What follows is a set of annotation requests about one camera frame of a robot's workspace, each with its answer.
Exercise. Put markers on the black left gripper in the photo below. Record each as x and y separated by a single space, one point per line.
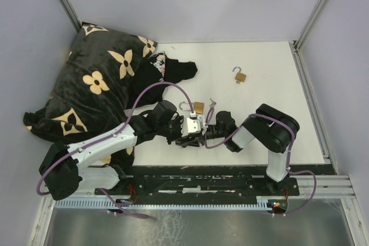
180 133

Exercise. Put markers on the black padlock with keys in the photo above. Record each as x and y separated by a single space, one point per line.
191 141

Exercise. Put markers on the medium brass padlock long shackle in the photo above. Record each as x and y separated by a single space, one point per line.
198 107

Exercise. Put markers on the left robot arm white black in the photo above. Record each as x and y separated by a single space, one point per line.
69 168

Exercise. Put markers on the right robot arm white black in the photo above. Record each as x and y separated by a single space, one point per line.
274 129

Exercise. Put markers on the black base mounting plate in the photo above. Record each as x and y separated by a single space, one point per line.
230 180

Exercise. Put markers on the black printed garment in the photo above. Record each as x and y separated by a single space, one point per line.
158 68

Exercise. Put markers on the black floral pillow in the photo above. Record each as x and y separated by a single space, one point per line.
91 92

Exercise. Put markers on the light blue cable duct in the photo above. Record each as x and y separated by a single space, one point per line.
179 201

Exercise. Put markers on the right aluminium corner post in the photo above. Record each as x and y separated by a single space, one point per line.
310 24

